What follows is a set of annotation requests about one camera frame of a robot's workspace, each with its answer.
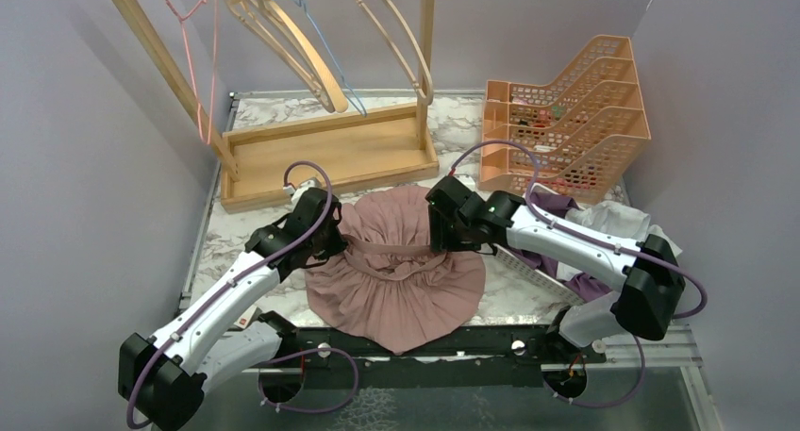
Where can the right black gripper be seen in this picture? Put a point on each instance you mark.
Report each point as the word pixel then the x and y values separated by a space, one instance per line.
pixel 441 239

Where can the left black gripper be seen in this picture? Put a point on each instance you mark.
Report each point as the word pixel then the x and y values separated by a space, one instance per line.
pixel 338 243

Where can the pink pleated skirt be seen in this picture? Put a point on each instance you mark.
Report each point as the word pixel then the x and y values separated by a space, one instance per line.
pixel 388 285

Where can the blue wire hanger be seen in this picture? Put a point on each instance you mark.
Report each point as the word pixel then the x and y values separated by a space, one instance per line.
pixel 350 95

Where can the purple garment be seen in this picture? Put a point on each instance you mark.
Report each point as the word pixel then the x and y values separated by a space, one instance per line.
pixel 583 285

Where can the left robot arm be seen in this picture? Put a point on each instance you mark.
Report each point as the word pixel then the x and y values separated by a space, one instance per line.
pixel 160 376

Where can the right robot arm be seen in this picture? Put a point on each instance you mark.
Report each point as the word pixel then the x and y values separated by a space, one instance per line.
pixel 644 281

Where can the wooden hanger left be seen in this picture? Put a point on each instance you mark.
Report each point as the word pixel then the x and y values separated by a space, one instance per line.
pixel 270 23

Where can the wooden clothes rack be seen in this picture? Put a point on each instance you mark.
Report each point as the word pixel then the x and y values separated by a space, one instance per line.
pixel 391 145

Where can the white laundry basket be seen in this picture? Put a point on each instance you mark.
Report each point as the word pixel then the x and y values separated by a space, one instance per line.
pixel 538 279

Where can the small white box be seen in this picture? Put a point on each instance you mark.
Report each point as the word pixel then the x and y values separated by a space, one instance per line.
pixel 247 317

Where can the white garment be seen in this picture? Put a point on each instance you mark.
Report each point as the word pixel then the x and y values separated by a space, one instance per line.
pixel 619 220

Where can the orange plastic file organizer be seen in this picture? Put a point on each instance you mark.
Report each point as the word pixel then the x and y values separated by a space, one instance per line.
pixel 578 134

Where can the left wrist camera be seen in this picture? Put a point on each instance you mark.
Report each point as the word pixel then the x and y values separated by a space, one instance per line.
pixel 293 190

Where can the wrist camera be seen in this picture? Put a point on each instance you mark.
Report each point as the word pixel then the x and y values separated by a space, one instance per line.
pixel 466 180
pixel 293 190

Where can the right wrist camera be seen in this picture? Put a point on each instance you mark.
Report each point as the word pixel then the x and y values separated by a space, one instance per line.
pixel 466 180

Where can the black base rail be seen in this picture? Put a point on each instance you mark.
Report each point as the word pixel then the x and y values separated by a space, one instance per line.
pixel 517 355

